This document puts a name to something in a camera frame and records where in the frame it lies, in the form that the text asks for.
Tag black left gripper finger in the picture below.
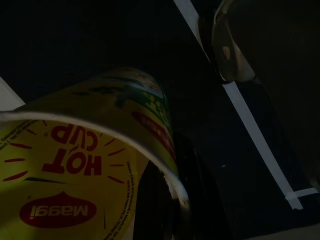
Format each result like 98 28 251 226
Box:
132 132 236 240

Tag yellow Maggi Hot Cup noodles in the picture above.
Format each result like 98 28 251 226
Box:
0 66 192 240

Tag white floor tape strip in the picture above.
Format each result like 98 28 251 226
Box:
173 0 320 210

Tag grey robot foot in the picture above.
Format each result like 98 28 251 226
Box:
197 0 258 85

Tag large black floor mat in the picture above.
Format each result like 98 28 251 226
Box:
0 0 288 240

